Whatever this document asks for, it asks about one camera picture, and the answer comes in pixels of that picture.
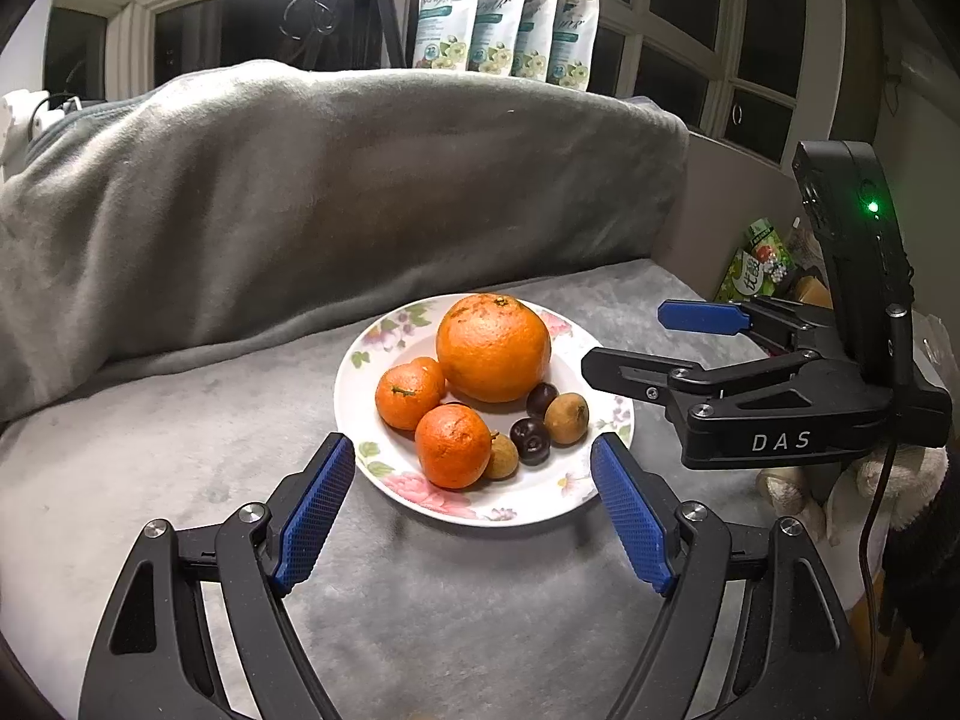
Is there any brown kiwi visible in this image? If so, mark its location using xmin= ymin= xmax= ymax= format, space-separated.
xmin=544 ymin=394 xmax=590 ymax=445

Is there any dark plum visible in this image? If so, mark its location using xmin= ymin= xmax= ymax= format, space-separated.
xmin=526 ymin=382 xmax=560 ymax=419
xmin=509 ymin=416 xmax=551 ymax=466

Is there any large orange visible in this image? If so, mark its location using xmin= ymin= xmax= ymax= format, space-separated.
xmin=436 ymin=293 xmax=551 ymax=403

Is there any brown longan fruit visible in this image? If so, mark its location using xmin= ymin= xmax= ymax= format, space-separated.
xmin=483 ymin=433 xmax=519 ymax=481

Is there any orange mandarin front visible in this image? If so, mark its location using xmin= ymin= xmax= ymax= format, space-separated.
xmin=415 ymin=403 xmax=491 ymax=491

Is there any orange mandarin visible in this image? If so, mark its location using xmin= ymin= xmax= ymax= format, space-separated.
xmin=415 ymin=403 xmax=491 ymax=491
xmin=374 ymin=356 xmax=448 ymax=433

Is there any white gloved right hand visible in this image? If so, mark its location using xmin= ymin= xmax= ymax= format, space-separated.
xmin=757 ymin=445 xmax=949 ymax=546

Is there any green snack package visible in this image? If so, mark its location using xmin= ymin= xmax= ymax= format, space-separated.
xmin=716 ymin=218 xmax=796 ymax=302

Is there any floral white plate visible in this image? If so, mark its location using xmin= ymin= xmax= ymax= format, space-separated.
xmin=332 ymin=291 xmax=638 ymax=529

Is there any grey fleece blanket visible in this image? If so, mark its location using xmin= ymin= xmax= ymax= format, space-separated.
xmin=0 ymin=58 xmax=797 ymax=720

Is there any black tripod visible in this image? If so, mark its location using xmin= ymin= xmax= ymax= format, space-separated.
xmin=280 ymin=0 xmax=407 ymax=70

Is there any white power strip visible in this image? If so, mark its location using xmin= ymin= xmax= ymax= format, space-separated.
xmin=0 ymin=89 xmax=80 ymax=182

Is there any black camera cable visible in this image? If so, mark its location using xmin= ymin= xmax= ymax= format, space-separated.
xmin=856 ymin=440 xmax=902 ymax=699

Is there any black camera box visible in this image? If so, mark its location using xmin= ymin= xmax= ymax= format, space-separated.
xmin=793 ymin=140 xmax=914 ymax=387

